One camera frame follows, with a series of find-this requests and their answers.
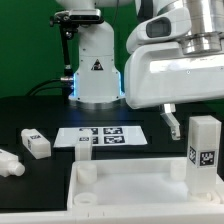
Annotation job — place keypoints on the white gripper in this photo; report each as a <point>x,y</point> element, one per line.
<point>157,74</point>

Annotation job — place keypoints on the white desk top tray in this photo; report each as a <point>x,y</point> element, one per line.
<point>153,186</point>

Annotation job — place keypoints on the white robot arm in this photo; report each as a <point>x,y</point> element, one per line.
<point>97,83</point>

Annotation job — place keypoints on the white marker plate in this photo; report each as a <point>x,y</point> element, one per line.
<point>102,136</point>

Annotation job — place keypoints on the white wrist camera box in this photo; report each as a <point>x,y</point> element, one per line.
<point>168,26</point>

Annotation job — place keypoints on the white frame rail front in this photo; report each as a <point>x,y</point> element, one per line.
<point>113,216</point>

